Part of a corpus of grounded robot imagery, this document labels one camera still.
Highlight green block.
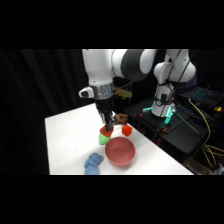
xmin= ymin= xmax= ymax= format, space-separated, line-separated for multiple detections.
xmin=98 ymin=133 xmax=112 ymax=146

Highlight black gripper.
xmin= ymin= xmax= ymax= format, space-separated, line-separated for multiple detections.
xmin=94 ymin=97 xmax=117 ymax=132

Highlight black laptop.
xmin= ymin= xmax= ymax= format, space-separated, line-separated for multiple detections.
xmin=179 ymin=85 xmax=224 ymax=108

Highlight brown plush toy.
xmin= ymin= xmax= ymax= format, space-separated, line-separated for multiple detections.
xmin=113 ymin=112 xmax=130 ymax=128

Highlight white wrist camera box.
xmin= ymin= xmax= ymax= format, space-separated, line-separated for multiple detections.
xmin=78 ymin=86 xmax=96 ymax=99

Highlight tan camera mount bracket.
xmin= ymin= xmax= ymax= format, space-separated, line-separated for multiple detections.
xmin=112 ymin=87 xmax=133 ymax=100

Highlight red cube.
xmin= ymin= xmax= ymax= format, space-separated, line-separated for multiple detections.
xmin=121 ymin=124 xmax=133 ymax=138

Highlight black robot stand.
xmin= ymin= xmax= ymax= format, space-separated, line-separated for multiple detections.
xmin=123 ymin=96 xmax=224 ymax=165

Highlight pink bowl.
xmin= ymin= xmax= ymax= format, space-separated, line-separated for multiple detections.
xmin=104 ymin=136 xmax=136 ymax=167

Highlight blue plush toy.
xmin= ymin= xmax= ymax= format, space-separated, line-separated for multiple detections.
xmin=83 ymin=152 xmax=105 ymax=176

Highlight yellow cable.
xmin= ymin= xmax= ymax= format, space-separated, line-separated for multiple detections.
xmin=187 ymin=98 xmax=224 ymax=169

